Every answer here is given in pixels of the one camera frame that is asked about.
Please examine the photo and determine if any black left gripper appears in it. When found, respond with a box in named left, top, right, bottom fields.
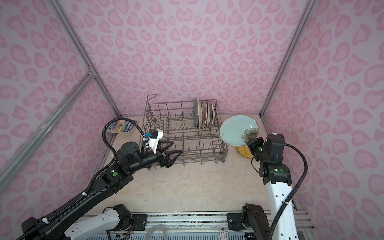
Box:
left=130, top=139, right=183, bottom=175

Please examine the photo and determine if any green bamboo woven tray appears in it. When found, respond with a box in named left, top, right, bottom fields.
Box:
left=235, top=145, right=253, bottom=160

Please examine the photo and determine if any pale green plate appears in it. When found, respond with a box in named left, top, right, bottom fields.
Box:
left=220, top=115, right=259, bottom=147

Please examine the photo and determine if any cat and stars plate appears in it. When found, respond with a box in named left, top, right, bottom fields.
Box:
left=197, top=99, right=203, bottom=129

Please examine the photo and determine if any cream floral plate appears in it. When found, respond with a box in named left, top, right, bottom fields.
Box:
left=208, top=100, right=215, bottom=129

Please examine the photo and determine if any white plate orange sunburst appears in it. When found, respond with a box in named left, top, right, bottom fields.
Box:
left=202, top=101, right=208, bottom=129

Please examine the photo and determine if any grey-blue plate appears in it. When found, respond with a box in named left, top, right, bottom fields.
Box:
left=193, top=98, right=199, bottom=130

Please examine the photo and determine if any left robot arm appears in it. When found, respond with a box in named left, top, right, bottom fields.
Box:
left=19, top=141, right=183, bottom=240

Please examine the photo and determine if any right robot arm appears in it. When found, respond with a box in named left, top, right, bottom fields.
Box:
left=242, top=134, right=299, bottom=240

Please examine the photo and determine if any colourful book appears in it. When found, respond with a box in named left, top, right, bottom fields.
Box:
left=106, top=120, right=136, bottom=135

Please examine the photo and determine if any clear tubing loop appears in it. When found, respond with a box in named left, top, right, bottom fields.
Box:
left=143, top=224, right=169, bottom=240

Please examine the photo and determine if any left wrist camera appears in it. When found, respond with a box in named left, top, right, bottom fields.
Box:
left=143, top=129, right=164, bottom=154

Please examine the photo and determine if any grey wire dish rack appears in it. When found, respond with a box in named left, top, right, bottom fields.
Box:
left=142, top=94, right=229, bottom=165

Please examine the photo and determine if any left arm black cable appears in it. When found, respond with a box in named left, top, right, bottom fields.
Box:
left=14, top=117, right=146, bottom=240

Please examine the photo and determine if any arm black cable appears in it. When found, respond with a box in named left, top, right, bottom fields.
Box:
left=266, top=143, right=309, bottom=240
left=14, top=117, right=146, bottom=240

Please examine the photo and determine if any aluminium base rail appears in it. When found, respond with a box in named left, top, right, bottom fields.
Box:
left=55, top=209, right=319, bottom=240

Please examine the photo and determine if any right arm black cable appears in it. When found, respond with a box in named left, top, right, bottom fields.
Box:
left=266, top=143, right=309, bottom=240

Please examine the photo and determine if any grey metal frame post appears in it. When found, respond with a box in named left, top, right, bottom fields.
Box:
left=47, top=0, right=122, bottom=118

